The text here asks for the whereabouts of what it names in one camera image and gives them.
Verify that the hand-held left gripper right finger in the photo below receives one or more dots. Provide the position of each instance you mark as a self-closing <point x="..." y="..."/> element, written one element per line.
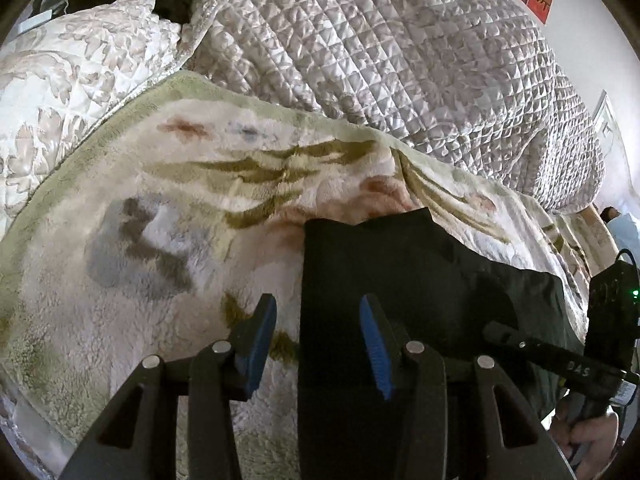
<point x="378" y="352"/>

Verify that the floral fleece blanket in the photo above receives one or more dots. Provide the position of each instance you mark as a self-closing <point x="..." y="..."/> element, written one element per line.
<point x="150" y="220"/>

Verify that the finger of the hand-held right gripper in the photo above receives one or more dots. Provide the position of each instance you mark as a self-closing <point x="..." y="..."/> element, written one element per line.
<point x="545" y="352"/>

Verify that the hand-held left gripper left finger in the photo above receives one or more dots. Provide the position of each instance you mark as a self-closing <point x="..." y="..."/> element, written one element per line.
<point x="257" y="342"/>

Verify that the floral quilted pillow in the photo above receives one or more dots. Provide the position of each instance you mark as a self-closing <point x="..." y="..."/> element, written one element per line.
<point x="70" y="85"/>

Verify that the person in light blue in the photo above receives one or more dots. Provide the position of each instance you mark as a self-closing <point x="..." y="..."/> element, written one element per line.
<point x="625" y="232"/>

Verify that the person's right hand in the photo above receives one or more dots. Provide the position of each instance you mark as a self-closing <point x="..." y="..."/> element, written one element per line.
<point x="592" y="440"/>

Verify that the white wall fixture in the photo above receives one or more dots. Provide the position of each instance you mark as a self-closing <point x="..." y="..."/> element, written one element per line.
<point x="607" y="120"/>

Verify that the black pants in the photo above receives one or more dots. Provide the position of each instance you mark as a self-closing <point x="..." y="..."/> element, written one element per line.
<point x="400" y="270"/>

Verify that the quilted satin bedspread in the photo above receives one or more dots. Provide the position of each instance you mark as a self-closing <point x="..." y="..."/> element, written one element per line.
<point x="380" y="50"/>

